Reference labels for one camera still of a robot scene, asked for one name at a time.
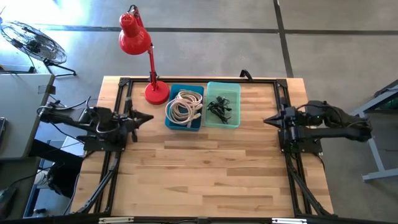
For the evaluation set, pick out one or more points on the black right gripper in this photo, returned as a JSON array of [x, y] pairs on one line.
[[289, 118]]

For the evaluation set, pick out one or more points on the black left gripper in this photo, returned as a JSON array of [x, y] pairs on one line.
[[127, 121]]

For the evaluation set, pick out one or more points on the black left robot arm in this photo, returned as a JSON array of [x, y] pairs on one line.
[[68, 119]]

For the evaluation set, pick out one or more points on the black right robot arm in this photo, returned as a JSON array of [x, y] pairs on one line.
[[342, 132]]

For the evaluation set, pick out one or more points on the blue plastic bin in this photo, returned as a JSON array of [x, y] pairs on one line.
[[173, 90]]

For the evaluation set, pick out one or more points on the translucent green plastic bin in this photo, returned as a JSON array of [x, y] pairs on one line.
[[234, 93]]

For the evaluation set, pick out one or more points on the black clamp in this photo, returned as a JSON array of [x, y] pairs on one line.
[[245, 74]]

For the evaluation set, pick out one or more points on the red desk lamp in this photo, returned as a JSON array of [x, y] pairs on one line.
[[134, 37]]

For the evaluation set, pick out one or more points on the black bag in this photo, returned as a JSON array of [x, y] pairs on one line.
[[62, 180]]

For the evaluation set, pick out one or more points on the grey desk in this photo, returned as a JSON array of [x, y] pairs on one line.
[[21, 109]]

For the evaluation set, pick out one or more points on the black floor fan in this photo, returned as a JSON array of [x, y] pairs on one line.
[[34, 43]]

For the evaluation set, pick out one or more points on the dark desk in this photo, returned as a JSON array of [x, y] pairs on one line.
[[18, 174]]

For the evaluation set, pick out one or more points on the black phone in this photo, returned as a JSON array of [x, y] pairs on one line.
[[2, 129]]

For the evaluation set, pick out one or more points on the black computer mouse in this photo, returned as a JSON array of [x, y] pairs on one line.
[[7, 200]]

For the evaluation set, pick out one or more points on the black aluminium table frame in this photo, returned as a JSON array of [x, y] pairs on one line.
[[264, 81]]

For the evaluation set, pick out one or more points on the silver metal bracket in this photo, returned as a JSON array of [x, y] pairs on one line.
[[289, 221], [116, 220]]

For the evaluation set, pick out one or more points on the grey metal table frame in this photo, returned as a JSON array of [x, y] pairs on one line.
[[382, 175]]

